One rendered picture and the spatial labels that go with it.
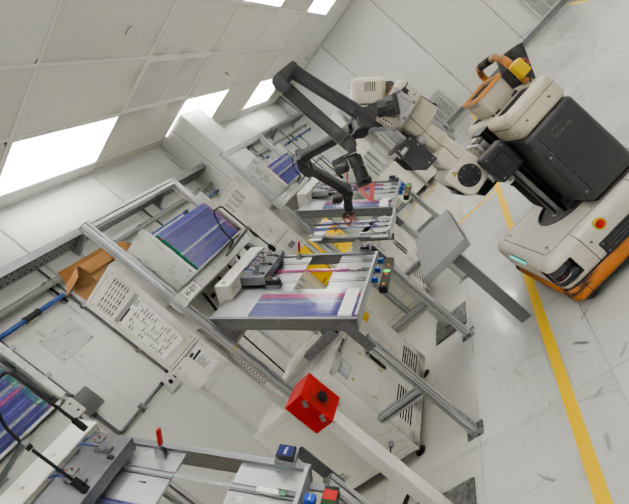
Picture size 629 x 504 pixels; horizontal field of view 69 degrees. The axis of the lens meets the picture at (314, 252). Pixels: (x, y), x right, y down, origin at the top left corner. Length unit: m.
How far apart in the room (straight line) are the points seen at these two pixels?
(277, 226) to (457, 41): 6.87
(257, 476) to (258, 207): 2.42
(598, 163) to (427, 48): 7.72
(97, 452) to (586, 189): 2.00
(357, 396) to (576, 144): 1.42
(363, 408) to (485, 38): 8.28
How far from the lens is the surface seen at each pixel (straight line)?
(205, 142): 5.73
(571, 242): 2.16
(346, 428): 1.80
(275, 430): 2.52
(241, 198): 3.56
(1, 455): 1.60
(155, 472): 1.51
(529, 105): 2.10
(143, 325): 2.44
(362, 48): 9.84
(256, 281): 2.40
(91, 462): 1.55
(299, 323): 2.05
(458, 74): 9.75
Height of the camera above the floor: 1.20
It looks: 5 degrees down
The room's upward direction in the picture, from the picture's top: 50 degrees counter-clockwise
